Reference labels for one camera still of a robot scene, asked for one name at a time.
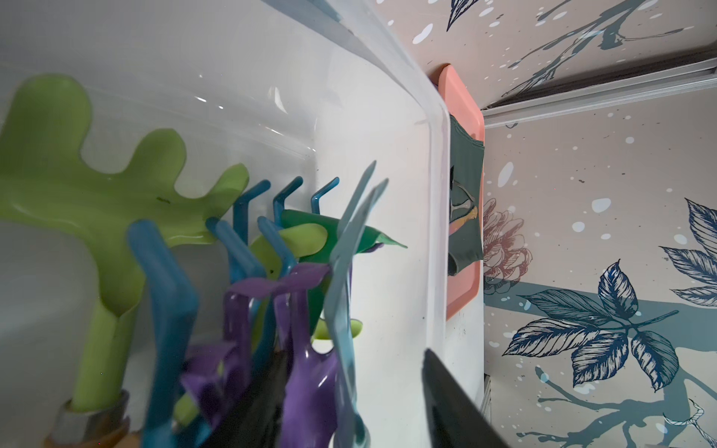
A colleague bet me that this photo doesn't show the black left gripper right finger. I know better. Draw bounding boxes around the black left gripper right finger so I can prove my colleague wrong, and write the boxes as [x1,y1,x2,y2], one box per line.
[421,349,508,448]

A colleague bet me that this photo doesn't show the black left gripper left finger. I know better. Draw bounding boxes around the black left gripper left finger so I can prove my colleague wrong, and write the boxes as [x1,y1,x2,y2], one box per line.
[201,351,289,448]

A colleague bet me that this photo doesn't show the purple rake pink handle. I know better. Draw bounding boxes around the purple rake pink handle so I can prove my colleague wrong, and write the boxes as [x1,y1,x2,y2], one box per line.
[180,291,251,429]
[231,263,339,447]

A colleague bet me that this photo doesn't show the blue rake yellow handle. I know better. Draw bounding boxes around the blue rake yellow handle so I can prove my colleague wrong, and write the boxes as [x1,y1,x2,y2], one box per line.
[233,175,340,243]
[207,217,297,375]
[127,220,199,447]

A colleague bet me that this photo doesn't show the green rake wooden handle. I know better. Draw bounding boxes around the green rake wooden handle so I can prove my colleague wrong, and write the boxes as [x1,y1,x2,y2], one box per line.
[281,209,406,339]

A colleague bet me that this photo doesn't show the light blue rake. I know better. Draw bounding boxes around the light blue rake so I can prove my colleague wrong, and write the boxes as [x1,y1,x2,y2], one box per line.
[324,162,388,447]

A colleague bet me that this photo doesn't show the clear plastic storage box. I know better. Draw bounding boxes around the clear plastic storage box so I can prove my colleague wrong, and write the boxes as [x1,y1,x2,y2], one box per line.
[0,0,453,448]

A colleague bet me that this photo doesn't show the pink tray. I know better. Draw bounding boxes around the pink tray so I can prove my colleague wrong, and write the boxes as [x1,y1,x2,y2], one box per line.
[438,65,485,318]

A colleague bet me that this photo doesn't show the dark green cloth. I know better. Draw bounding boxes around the dark green cloth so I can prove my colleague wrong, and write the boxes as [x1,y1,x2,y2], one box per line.
[447,116,485,276]

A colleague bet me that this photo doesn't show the iridescent spoon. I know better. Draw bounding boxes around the iridescent spoon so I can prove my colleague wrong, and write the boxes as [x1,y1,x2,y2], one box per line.
[449,206,479,234]

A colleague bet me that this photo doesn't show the metal spoon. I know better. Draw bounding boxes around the metal spoon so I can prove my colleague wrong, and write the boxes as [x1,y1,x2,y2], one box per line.
[449,168,475,222]

